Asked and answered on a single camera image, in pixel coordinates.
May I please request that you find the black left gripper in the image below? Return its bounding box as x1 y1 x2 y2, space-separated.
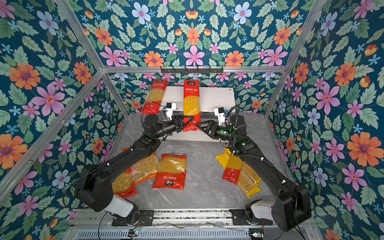
153 114 193 139

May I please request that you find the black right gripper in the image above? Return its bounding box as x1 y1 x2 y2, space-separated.
197 121 238 145

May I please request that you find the red spaghetti bag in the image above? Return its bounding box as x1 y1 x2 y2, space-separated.
141 80 168 115
223 155 243 185
184 80 201 131

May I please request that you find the yellow spaghetti bag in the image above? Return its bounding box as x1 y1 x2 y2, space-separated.
237 162 262 199
216 148 232 169

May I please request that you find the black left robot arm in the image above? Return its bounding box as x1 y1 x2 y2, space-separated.
76 115 194 226

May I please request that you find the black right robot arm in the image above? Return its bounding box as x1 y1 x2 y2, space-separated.
196 113 312 232

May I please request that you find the white two-tier shelf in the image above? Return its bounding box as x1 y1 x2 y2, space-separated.
142 87 235 142

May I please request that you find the red fusilli bag centre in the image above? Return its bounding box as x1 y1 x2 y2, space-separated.
153 154 187 191

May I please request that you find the orange macaroni bag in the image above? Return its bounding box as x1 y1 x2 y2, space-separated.
124 153 160 185

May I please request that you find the red macaroni bag left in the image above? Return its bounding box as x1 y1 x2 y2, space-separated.
112 168 137 199

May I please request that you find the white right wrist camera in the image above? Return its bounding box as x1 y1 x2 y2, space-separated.
214 107 228 126

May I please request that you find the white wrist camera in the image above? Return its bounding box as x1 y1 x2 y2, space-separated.
214 107 228 126
162 103 176 120

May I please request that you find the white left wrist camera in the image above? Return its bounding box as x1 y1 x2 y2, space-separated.
162 103 176 120

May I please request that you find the black hook rail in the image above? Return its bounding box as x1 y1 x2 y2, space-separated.
160 67 224 74

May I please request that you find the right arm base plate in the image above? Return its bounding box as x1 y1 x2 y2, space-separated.
229 209 274 226

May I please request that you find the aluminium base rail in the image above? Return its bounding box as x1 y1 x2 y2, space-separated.
70 207 317 229

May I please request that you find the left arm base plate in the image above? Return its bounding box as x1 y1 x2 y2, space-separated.
112 210 155 227

